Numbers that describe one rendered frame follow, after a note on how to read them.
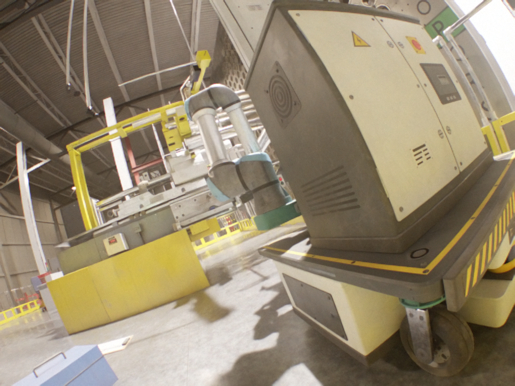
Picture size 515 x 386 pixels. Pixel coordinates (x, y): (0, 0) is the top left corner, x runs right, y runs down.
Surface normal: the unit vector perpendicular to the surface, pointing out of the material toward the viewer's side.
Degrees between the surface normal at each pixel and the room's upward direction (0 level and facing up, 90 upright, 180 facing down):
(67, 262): 90
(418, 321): 90
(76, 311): 90
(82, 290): 90
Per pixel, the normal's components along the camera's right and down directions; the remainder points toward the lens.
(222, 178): -0.23, -0.16
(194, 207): 0.24, -0.18
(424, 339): -0.89, 0.36
